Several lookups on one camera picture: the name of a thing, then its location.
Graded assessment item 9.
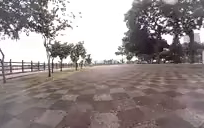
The red and grey chequered paving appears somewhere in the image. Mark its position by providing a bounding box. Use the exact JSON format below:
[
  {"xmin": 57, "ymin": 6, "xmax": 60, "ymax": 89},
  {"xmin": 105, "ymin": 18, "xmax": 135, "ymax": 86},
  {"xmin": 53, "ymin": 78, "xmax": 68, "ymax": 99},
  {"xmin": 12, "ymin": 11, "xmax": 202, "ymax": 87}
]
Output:
[{"xmin": 0, "ymin": 63, "xmax": 204, "ymax": 128}]

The group of large dark trees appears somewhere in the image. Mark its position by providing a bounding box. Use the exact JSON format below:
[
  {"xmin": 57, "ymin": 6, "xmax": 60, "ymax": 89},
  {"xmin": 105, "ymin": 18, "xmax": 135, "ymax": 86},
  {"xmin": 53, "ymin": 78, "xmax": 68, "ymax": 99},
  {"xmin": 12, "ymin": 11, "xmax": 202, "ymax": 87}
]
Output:
[{"xmin": 114, "ymin": 0, "xmax": 204, "ymax": 65}]

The row of trees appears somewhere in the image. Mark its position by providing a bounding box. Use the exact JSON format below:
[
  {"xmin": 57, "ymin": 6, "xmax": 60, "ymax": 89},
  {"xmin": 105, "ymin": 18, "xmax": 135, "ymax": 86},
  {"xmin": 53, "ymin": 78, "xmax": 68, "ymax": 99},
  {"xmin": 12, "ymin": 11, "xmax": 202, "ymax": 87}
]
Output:
[{"xmin": 0, "ymin": 0, "xmax": 94, "ymax": 84}]

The grass strip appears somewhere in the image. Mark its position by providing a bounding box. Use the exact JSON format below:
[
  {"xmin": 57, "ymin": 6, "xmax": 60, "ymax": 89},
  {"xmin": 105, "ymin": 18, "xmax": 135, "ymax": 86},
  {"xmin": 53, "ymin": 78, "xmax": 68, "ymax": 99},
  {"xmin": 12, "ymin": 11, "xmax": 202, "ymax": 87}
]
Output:
[{"xmin": 0, "ymin": 68, "xmax": 88, "ymax": 98}]

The pale tall building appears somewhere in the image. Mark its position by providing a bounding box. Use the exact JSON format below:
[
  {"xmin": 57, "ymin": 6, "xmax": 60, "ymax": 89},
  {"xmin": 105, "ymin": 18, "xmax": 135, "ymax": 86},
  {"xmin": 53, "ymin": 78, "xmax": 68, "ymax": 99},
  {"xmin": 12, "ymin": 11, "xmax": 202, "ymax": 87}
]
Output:
[{"xmin": 183, "ymin": 32, "xmax": 202, "ymax": 45}]

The wooden rail fence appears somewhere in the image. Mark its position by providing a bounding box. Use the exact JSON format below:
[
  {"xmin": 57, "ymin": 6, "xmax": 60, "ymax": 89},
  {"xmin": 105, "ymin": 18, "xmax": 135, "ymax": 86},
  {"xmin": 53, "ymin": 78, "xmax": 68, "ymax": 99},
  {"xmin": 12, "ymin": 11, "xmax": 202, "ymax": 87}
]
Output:
[{"xmin": 0, "ymin": 58, "xmax": 75, "ymax": 78}]

